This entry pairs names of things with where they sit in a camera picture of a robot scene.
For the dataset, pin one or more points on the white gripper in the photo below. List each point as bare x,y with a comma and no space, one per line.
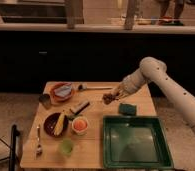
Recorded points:
130,84

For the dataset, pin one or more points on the dark grape bunch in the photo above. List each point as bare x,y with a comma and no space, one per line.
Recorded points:
108,98

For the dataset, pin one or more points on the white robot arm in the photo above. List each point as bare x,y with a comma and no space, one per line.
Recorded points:
154,70

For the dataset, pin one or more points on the green plastic tray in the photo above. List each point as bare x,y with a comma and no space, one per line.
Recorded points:
137,142

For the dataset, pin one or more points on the green sponge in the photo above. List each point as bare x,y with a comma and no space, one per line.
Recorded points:
127,109

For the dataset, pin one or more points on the white cup with orange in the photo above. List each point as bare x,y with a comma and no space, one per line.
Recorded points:
80,125

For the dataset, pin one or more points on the blue cloth on plate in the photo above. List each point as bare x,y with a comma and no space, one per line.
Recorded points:
63,90

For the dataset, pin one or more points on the orange plate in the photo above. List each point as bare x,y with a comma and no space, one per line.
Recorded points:
57,98

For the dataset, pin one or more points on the yellow corn cob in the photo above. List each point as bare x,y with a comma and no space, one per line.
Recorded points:
59,125

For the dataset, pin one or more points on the green plastic cup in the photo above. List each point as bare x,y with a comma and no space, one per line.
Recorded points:
66,147

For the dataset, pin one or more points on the small metal cup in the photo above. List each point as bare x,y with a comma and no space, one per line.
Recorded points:
45,100

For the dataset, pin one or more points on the dark red bowl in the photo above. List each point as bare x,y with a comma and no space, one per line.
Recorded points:
50,123

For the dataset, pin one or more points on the person legs in background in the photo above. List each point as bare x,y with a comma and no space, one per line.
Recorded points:
170,12

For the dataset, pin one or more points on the metal fork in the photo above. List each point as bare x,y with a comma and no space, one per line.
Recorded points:
39,146

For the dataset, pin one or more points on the black handled knife block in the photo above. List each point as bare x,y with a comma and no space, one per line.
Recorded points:
80,107

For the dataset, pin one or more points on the black chair frame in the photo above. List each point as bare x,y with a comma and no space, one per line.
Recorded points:
12,158

